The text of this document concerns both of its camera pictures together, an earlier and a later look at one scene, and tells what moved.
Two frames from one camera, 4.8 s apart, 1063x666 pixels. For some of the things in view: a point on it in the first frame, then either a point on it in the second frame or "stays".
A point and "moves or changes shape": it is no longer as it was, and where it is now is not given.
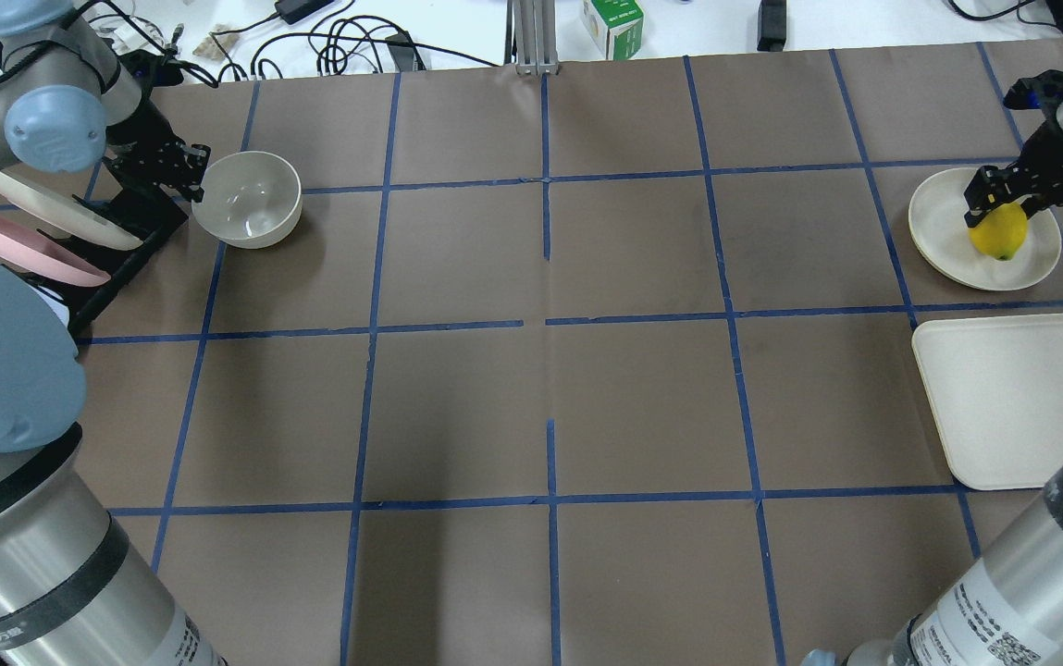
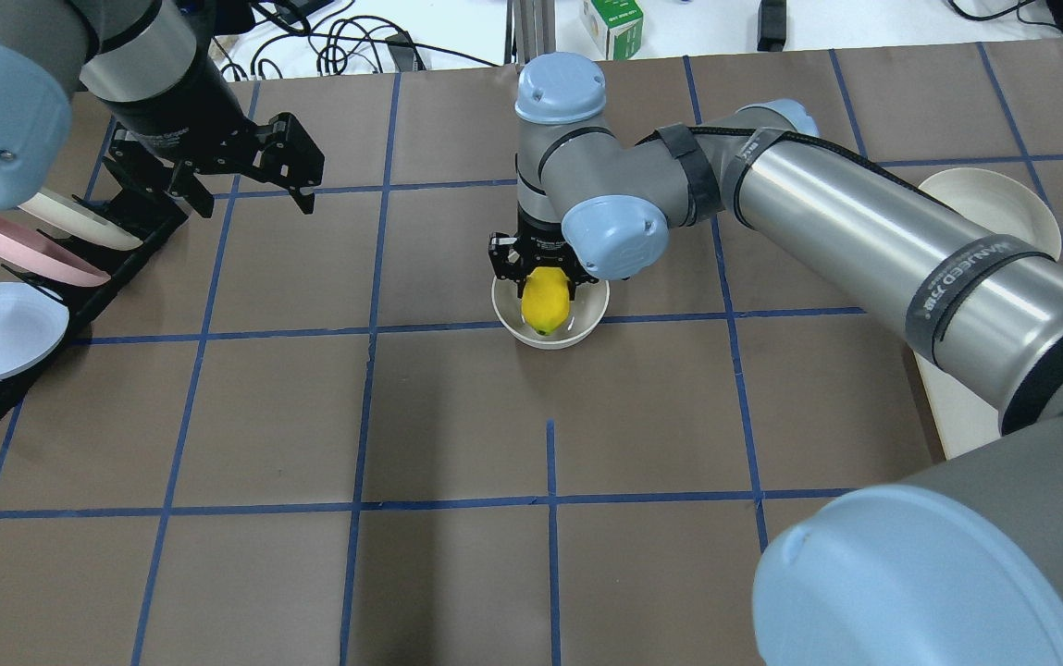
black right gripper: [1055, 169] -> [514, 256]
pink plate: [30, 249] stays
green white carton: [615, 27] stays
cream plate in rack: [63, 211] stays
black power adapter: [292, 11] stays
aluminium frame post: [531, 36] stays
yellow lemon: [1004, 234] moves or changes shape
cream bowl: [252, 199] -> [584, 314]
